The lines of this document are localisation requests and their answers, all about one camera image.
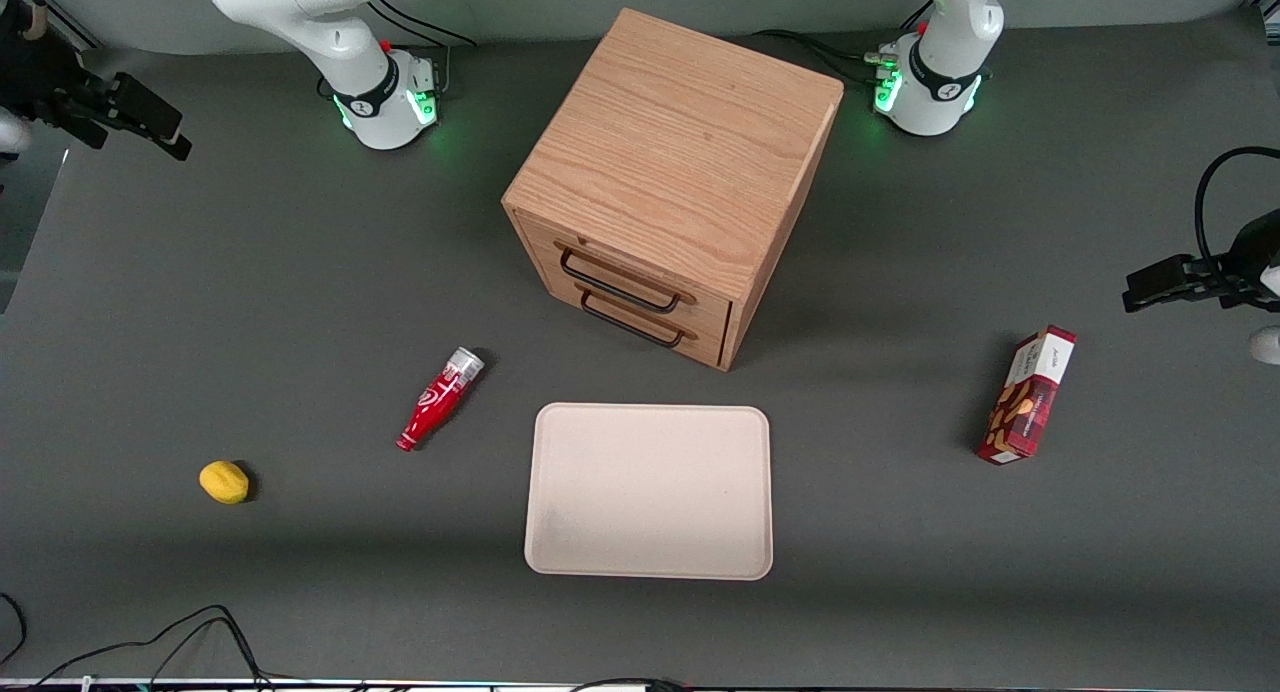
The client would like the black arm base cable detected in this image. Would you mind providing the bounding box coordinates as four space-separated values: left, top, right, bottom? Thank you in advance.
752 0 935 87
366 0 478 95

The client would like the black right arm base cable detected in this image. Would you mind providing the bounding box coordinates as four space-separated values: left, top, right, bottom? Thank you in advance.
366 0 478 95

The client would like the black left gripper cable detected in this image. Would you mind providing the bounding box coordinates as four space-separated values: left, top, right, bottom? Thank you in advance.
1193 146 1280 275

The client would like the red cookie box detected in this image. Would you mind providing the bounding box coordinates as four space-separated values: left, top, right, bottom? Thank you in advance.
976 324 1079 466

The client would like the black short edge cable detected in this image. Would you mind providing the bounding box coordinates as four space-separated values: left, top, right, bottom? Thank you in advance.
568 676 693 692

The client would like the wooden drawer cabinet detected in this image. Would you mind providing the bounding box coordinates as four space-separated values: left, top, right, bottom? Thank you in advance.
501 8 845 373

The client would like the black metal drawer handle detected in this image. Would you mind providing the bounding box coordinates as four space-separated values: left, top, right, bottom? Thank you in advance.
578 289 691 350
558 246 685 315

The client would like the red coke bottle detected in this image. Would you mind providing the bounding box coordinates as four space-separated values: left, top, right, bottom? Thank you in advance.
395 346 486 453

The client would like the black left arm base cable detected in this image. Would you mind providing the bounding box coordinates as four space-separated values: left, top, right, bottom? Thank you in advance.
752 0 935 87

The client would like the yellow lemon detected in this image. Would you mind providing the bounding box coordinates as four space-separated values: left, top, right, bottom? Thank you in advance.
198 460 251 506

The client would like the black looped floor cable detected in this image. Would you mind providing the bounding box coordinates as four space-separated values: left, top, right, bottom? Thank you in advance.
0 592 276 692

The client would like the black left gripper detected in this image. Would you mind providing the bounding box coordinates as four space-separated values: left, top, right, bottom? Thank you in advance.
1121 210 1280 314

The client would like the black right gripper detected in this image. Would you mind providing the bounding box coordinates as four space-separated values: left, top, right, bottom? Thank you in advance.
0 10 193 162

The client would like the beige rectangular tray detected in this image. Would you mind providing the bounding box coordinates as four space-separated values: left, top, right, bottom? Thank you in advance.
523 402 775 582

